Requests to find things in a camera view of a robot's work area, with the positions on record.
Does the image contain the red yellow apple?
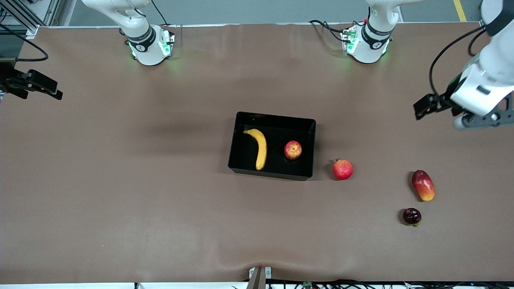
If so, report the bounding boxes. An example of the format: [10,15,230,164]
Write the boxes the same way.
[284,140,303,161]

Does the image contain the black plastic box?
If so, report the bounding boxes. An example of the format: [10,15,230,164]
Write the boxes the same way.
[228,112,317,181]

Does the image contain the yellow banana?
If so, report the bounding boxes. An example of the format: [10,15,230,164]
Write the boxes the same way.
[243,128,268,171]

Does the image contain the red yellow mango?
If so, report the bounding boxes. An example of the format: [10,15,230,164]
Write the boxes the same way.
[412,170,436,202]

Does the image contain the red pomegranate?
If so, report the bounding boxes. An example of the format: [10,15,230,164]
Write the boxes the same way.
[332,158,354,181]

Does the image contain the dark purple mangosteen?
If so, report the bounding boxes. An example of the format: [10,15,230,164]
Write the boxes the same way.
[403,208,422,227]

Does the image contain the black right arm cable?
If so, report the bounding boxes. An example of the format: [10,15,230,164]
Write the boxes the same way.
[0,23,49,63]

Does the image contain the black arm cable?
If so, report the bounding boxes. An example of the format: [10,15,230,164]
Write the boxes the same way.
[0,23,49,63]
[428,25,488,98]

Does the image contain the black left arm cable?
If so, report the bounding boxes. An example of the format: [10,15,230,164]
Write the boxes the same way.
[428,25,488,98]

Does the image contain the aluminium frame profile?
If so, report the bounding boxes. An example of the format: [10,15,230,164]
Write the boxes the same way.
[0,0,61,36]

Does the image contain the black left base cables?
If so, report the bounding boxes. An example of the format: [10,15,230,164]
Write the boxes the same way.
[308,18,365,44]

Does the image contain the black right base cable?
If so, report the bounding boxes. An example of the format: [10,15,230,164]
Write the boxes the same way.
[150,0,170,27]

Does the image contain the black table edge cables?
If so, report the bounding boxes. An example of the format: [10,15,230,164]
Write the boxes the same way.
[232,280,514,289]

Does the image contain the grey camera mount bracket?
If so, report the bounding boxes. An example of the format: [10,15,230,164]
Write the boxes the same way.
[248,266,272,289]

